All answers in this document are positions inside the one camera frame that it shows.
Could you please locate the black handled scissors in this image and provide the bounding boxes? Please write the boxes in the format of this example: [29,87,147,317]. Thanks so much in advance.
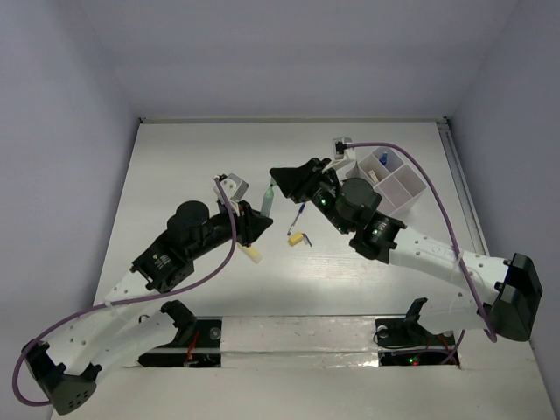
[353,162,361,178]

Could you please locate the blue pen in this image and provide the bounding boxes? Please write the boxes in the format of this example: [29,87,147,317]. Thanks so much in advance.
[287,203,306,236]

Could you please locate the white divided organizer tray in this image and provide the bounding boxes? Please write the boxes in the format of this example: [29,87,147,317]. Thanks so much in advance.
[346,147,427,219]

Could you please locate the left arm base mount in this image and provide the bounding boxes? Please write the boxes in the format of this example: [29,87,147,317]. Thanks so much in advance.
[137,300,222,368]

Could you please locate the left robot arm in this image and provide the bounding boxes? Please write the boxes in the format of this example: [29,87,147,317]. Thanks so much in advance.
[23,200,273,416]

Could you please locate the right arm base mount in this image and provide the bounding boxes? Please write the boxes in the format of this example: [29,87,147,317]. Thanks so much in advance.
[373,297,460,367]

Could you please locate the clear blue spray bottle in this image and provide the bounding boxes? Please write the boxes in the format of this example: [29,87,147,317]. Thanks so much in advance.
[380,152,389,166]

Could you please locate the silver taped rail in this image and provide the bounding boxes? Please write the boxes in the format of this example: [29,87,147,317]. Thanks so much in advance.
[220,316,379,369]

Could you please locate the yellow binder clip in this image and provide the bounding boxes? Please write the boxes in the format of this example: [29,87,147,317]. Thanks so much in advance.
[288,232,305,246]

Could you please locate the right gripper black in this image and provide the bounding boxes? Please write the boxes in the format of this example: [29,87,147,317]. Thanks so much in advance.
[271,157,351,235]

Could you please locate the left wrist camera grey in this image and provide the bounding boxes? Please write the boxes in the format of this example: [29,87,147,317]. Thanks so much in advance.
[213,173,249,206]

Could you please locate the clear green tube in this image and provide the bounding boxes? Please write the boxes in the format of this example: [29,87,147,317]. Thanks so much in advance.
[260,184,275,217]

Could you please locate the yellow white glue stick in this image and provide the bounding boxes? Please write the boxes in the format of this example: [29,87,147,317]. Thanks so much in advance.
[237,244,263,264]

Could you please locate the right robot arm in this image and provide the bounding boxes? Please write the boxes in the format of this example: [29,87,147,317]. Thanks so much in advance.
[269,157,543,343]

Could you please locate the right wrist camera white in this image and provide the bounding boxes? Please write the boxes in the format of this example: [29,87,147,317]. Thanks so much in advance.
[332,136,353,160]

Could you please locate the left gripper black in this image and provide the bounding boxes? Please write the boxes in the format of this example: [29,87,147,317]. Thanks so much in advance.
[189,199,272,260]

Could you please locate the grey white eraser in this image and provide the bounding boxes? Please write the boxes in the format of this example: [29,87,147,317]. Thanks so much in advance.
[368,170,380,184]

